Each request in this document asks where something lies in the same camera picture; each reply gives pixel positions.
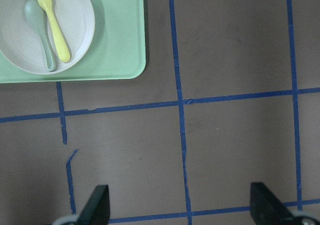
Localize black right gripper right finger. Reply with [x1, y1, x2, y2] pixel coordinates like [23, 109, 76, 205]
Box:
[250, 181, 320, 225]

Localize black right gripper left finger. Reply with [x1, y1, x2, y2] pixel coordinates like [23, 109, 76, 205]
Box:
[55, 184, 111, 225]

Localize white round plate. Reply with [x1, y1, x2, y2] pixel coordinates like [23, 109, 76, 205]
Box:
[0, 0, 95, 75]

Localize yellow plastic fork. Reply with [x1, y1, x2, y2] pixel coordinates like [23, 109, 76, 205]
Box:
[37, 0, 71, 63]

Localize light green tray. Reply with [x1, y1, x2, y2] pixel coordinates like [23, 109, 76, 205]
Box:
[0, 0, 146, 84]

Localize grey-green plastic spoon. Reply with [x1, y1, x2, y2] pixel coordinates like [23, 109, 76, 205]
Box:
[24, 0, 57, 72]

